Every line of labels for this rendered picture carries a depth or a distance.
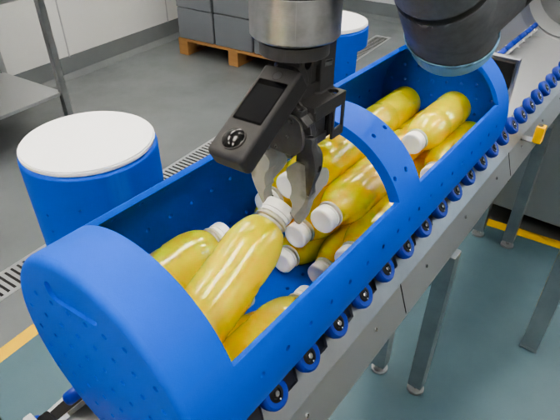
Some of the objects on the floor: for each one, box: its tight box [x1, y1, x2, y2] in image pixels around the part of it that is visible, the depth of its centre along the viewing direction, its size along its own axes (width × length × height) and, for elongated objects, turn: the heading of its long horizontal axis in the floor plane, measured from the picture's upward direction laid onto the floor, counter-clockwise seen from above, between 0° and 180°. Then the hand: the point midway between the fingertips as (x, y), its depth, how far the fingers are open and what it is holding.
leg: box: [372, 330, 396, 374], centre depth 166 cm, size 6×6×63 cm
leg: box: [407, 249, 462, 396], centre depth 159 cm, size 6×6×63 cm
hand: (279, 210), depth 61 cm, fingers closed on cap, 4 cm apart
